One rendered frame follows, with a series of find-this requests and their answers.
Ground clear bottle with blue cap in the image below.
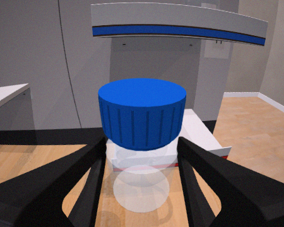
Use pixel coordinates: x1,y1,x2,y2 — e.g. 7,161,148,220
98,78,187,213

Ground white bottle with yellow cap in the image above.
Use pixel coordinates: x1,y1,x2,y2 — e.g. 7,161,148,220
184,0,220,10

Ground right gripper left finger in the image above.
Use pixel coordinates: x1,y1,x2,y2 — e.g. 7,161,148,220
0,137,106,227

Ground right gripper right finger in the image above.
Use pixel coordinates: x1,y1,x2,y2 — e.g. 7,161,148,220
177,136,284,227

